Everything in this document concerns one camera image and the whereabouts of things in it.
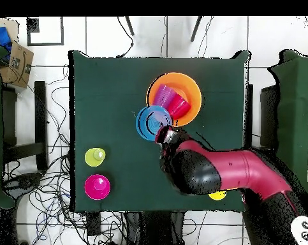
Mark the large orange bowl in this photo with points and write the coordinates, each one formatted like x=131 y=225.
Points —
x=192 y=97

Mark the pale yellow translucent cup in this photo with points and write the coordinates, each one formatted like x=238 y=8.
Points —
x=92 y=158

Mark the cardboard box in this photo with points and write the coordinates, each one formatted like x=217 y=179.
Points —
x=21 y=63

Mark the black tripod leg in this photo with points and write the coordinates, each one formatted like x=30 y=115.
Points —
x=196 y=29
x=129 y=25

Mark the black metal stand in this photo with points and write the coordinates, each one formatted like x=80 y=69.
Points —
x=40 y=114

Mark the flat cardboard sheet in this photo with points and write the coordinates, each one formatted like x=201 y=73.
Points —
x=12 y=25

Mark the red cup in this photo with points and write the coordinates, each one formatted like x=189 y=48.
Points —
x=180 y=107

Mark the small red bowl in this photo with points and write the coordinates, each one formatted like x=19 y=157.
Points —
x=97 y=187

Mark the dark green tablecloth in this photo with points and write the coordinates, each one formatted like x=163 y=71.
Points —
x=105 y=102

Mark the black square floor frame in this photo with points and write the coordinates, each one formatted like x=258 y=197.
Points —
x=45 y=44

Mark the black floor device with knob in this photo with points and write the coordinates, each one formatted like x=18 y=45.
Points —
x=23 y=182

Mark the purple cup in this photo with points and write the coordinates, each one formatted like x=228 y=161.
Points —
x=165 y=97

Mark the black power strip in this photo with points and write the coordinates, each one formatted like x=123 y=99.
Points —
x=93 y=224

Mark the small blue bowl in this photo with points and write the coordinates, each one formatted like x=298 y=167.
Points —
x=148 y=125

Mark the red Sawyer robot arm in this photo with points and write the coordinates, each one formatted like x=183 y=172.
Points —
x=245 y=171

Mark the blue bag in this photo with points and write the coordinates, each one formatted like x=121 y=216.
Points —
x=2 y=34

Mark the orange yellow cup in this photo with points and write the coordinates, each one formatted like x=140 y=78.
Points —
x=217 y=196

